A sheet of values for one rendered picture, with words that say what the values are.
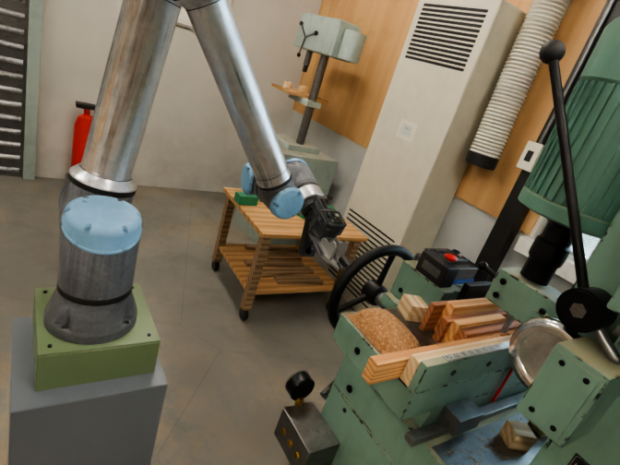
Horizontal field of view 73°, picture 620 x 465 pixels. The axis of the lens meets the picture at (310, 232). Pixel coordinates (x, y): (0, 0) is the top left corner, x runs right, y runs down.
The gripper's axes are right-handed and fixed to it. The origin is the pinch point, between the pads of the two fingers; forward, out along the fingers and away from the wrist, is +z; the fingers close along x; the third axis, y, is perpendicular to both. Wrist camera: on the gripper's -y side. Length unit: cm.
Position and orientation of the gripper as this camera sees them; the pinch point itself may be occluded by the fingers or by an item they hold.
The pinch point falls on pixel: (336, 267)
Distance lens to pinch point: 110.7
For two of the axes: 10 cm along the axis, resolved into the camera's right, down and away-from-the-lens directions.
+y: 4.5, -6.6, -6.0
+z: 3.6, 7.5, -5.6
